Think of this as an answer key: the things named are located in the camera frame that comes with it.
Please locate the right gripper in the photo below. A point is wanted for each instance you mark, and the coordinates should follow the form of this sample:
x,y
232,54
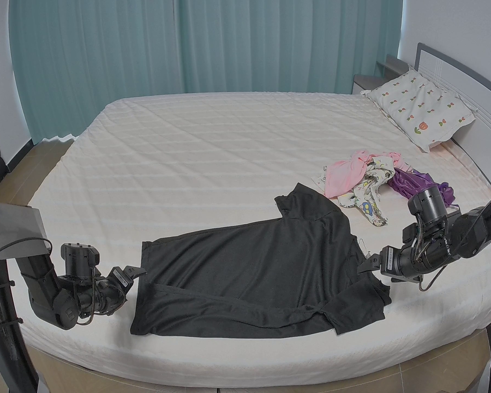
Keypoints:
x,y
401,262

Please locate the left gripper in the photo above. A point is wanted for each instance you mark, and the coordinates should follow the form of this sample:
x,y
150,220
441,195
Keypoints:
x,y
120,281

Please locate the black T-shirt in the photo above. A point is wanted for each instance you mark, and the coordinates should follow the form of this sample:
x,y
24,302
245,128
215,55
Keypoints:
x,y
249,268

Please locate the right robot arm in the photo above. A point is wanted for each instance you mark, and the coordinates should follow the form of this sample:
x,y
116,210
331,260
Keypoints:
x,y
466,231

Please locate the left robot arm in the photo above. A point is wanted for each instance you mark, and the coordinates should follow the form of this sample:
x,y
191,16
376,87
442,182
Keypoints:
x,y
45,293

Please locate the white printed garment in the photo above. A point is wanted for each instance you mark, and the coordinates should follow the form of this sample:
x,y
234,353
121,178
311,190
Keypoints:
x,y
368,207

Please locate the purple garment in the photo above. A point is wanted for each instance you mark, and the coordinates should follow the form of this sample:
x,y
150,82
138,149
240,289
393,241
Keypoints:
x,y
405,182

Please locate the pink garment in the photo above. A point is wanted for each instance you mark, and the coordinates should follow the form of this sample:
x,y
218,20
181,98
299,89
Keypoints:
x,y
343,178

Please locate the bed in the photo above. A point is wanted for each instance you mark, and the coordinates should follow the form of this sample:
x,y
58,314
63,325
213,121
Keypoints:
x,y
208,158

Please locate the white printed pillow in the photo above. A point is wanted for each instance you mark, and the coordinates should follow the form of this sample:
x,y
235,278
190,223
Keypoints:
x,y
421,104

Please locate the grey bedside table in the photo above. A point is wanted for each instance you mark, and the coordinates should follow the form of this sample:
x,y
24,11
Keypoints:
x,y
366,82

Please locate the blue-green curtain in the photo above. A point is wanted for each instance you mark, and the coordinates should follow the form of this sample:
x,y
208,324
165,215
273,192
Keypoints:
x,y
106,35

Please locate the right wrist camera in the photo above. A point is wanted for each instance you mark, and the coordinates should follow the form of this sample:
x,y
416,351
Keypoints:
x,y
409,233

